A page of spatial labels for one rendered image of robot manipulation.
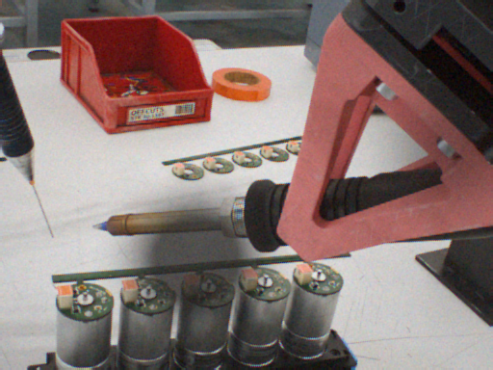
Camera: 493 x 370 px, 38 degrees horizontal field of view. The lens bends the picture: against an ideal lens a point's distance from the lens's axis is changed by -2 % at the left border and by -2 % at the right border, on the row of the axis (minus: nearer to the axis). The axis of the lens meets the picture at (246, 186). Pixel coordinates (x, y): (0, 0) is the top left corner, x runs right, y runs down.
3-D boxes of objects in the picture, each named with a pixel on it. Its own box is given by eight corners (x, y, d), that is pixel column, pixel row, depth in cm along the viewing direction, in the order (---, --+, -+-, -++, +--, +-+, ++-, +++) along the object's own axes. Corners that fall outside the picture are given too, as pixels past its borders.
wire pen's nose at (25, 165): (9, 180, 25) (-5, 147, 24) (35, 163, 25) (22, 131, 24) (26, 195, 24) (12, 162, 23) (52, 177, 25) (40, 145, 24)
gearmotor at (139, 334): (171, 391, 34) (182, 307, 31) (120, 398, 33) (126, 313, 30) (159, 356, 36) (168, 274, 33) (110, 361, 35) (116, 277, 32)
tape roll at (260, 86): (197, 86, 71) (199, 74, 70) (233, 73, 75) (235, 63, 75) (247, 107, 68) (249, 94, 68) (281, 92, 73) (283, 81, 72)
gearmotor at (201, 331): (227, 383, 35) (242, 301, 32) (178, 390, 34) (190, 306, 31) (212, 349, 37) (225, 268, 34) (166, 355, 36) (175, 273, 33)
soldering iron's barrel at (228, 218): (106, 252, 27) (255, 246, 24) (93, 215, 27) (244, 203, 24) (127, 236, 28) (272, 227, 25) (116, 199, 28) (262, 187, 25)
